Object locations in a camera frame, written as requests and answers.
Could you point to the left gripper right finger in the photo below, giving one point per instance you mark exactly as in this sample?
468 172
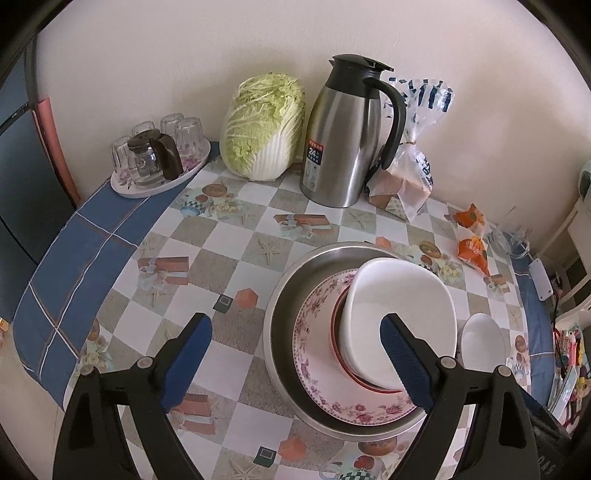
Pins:
500 443

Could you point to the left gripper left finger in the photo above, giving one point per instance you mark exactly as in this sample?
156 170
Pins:
92 444

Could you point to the small white round bowl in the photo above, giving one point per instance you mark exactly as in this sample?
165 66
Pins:
481 344

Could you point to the pink floral round plate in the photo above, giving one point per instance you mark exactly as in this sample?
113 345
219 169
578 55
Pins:
320 367

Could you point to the large stainless steel basin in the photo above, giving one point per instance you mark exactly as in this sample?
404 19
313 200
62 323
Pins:
294 286

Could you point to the white power strip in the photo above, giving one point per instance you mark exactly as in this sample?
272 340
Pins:
540 279

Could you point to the checkered blue tablecloth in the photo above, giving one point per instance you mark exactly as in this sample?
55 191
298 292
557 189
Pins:
124 276

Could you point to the white shelf unit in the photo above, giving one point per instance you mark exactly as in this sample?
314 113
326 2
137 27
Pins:
573 304

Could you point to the orange snack packet front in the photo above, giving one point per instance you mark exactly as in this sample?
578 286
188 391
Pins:
473 251

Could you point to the orange snack packet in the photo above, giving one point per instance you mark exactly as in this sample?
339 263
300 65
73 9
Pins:
473 251
472 219

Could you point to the clear glass mug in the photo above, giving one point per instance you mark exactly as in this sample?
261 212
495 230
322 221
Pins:
511 237

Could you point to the orange snack packet rear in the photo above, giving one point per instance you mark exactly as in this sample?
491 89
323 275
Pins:
472 219

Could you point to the dark blue cabinet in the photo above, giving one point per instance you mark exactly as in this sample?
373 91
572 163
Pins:
34 203

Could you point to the white oval tray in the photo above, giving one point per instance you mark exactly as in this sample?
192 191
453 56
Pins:
132 191

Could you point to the bagged sliced bread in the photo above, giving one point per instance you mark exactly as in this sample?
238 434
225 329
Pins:
403 188

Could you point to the upturned glass cup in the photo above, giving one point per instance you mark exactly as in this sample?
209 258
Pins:
168 124
120 158
189 135

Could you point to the pink rolled mat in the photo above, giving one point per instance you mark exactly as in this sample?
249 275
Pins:
47 131

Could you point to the stainless steel thermos jug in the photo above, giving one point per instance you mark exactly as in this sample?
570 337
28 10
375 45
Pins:
355 128

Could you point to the napa cabbage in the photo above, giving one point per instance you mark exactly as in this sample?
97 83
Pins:
262 129

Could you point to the glass teapot brown handle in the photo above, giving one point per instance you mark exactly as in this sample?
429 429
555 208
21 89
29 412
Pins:
153 154

